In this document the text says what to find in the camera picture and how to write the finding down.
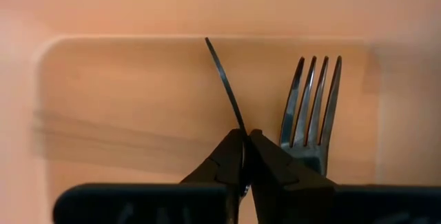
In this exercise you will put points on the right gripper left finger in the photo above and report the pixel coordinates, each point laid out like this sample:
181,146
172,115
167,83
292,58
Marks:
220,169

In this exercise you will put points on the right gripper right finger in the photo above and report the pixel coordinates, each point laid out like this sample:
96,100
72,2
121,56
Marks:
275,175

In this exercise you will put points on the black metal fork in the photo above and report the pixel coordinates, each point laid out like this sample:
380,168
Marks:
224,79
306,153

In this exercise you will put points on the orange translucent plastic bin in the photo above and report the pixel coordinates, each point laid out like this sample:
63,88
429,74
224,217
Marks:
120,96

